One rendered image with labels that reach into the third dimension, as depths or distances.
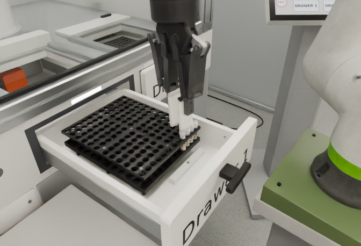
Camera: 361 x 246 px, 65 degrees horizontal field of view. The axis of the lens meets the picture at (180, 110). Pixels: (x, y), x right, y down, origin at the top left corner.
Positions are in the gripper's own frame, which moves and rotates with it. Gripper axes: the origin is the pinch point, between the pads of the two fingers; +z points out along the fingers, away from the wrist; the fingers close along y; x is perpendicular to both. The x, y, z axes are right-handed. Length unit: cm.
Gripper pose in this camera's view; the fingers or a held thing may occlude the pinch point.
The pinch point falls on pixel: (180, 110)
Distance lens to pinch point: 52.6
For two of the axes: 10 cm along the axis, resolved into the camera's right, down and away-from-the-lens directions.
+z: 0.5, 8.8, 4.8
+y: 6.7, 3.2, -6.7
